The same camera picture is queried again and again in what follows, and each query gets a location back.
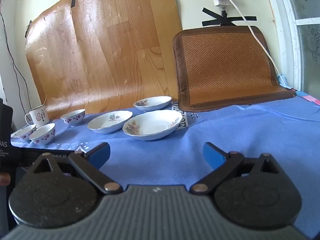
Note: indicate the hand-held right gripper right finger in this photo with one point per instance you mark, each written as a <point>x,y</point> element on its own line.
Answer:
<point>212,155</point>

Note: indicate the small scalloped floral plate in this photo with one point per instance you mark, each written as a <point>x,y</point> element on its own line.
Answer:
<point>152,103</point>

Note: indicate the brown woven mat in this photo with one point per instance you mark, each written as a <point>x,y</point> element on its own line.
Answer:
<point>225,67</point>

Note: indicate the white enamel mug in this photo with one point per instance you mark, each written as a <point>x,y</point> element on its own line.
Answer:
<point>38,117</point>

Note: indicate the large floral plate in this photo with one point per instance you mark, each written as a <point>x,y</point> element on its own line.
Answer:
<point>152,127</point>

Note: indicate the blue printed cloth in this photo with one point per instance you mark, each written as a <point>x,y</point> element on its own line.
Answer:
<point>250,135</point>

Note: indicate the pink and blue bedsheet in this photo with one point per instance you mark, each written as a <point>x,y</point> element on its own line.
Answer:
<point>308,96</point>

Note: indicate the person's left hand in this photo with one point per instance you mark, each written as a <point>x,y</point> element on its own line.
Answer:
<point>4,180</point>

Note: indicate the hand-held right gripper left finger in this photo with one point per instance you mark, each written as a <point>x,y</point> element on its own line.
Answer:
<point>100,153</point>

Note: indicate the floral ceramic bowl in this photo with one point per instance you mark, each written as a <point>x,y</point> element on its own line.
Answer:
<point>23,133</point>
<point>43,135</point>
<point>73,118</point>

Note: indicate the wood-grain vinyl sheet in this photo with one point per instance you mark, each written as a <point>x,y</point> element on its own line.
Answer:
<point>100,42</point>

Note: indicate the plate with centre flower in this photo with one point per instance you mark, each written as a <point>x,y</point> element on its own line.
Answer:
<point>110,121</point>

